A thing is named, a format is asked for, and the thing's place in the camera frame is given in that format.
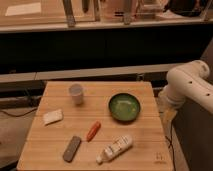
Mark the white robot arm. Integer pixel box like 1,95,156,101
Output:
159,60,213,114

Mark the white ceramic cup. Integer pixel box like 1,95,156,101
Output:
69,84,84,105

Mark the green bowl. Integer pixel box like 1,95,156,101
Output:
108,93,141,122

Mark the white plastic bottle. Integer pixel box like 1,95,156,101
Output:
96,135,133,164

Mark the white soap bar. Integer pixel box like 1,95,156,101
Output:
43,109,63,125

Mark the grey rectangular sponge block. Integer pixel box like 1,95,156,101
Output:
63,136,82,162

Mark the black cable beside table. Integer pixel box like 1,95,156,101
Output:
165,119,178,171

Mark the black cable on floor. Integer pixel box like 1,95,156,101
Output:
0,106,38,118

